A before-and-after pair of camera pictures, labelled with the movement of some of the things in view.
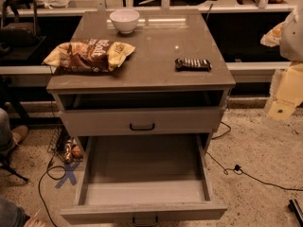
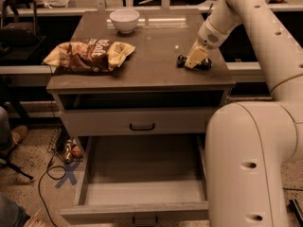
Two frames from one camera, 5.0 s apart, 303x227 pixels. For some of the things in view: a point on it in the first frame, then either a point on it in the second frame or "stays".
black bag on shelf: [20, 35] stays
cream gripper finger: [286, 92] → [207, 36]
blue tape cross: [70, 174] stays
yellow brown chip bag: [90, 56] stays
